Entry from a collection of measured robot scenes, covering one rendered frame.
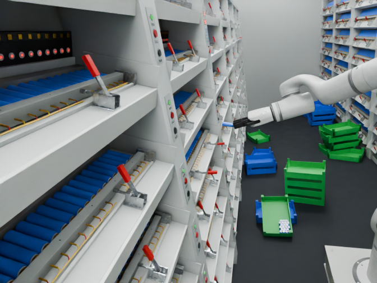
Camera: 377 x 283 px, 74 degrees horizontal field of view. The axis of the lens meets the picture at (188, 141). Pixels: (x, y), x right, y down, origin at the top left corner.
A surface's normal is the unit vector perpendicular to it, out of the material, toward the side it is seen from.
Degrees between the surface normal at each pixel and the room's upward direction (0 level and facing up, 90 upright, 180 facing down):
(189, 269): 90
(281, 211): 26
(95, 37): 90
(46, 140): 19
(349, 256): 4
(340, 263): 4
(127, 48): 90
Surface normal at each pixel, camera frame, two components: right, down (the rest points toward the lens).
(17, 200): 0.96, 0.23
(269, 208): -0.26, -0.66
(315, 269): -0.18, -0.92
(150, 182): 0.14, -0.89
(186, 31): -0.23, 0.40
